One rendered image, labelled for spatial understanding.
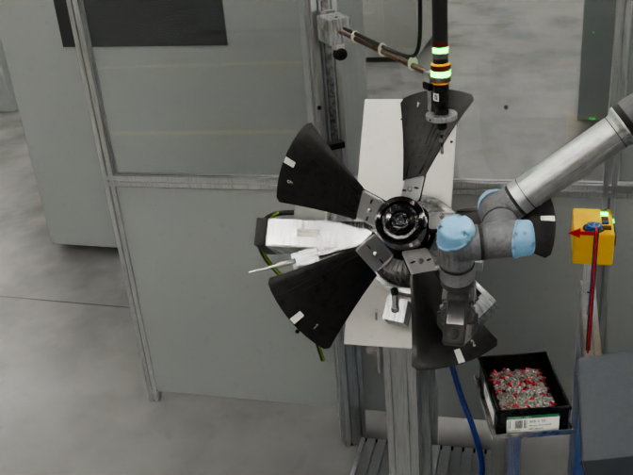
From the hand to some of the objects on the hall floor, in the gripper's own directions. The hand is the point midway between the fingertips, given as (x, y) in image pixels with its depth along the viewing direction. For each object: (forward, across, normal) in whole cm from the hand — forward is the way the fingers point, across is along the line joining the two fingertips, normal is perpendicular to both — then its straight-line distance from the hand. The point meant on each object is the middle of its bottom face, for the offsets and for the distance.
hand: (459, 344), depth 191 cm
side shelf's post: (+116, +16, -42) cm, 125 cm away
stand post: (+103, +18, 0) cm, 105 cm away
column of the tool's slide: (+118, +46, -46) cm, 135 cm away
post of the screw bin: (+97, -13, +21) cm, 100 cm away
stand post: (+110, +18, -22) cm, 114 cm away
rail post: (+110, -31, -21) cm, 116 cm away
